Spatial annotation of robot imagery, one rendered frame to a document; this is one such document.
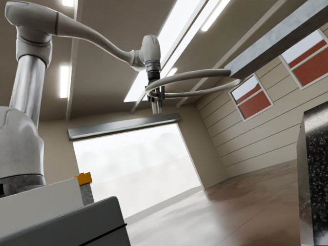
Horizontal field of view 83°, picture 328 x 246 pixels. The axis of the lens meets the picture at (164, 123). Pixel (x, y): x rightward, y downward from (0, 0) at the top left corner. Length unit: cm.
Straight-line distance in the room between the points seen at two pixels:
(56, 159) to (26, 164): 615
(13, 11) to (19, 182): 71
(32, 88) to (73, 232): 67
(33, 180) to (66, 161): 614
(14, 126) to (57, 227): 30
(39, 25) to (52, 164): 587
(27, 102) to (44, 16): 36
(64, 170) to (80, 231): 624
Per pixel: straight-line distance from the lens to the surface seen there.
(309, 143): 58
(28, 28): 104
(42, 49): 108
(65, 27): 102
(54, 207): 46
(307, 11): 77
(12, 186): 54
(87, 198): 163
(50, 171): 663
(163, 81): 77
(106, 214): 41
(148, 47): 110
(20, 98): 92
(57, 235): 40
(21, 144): 58
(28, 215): 46
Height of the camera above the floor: 78
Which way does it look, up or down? 17 degrees up
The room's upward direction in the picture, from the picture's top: 21 degrees counter-clockwise
